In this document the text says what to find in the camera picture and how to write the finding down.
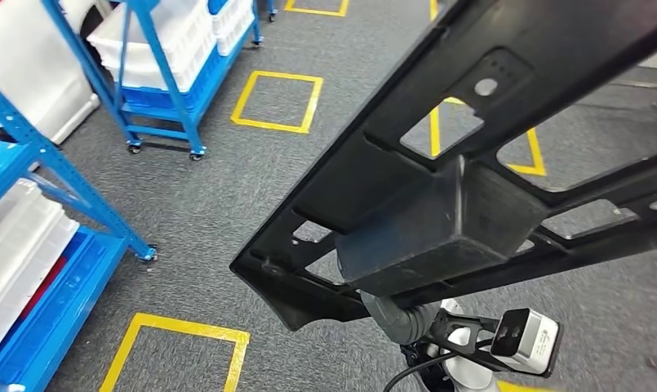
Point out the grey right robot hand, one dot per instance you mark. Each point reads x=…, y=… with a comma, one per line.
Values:
x=390, y=319

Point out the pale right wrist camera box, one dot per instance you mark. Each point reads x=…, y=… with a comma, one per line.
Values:
x=533, y=341

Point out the blue plastic crate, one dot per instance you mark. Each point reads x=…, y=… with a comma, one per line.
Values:
x=160, y=98

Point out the black camera bracket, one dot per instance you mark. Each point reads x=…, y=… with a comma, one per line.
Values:
x=463, y=324

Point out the white plastic crate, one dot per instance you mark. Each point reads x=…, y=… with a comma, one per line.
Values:
x=185, y=38
x=14, y=259
x=233, y=21

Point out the black plastic frame part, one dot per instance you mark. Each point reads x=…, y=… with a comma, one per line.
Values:
x=393, y=178

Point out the red plastic crate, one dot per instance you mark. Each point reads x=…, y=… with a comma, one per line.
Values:
x=44, y=289

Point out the yellow floor tape marking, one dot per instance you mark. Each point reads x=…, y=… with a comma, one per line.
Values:
x=517, y=387

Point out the blue metal shelf cart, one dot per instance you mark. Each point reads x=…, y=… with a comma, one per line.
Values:
x=268, y=8
x=169, y=81
x=63, y=324

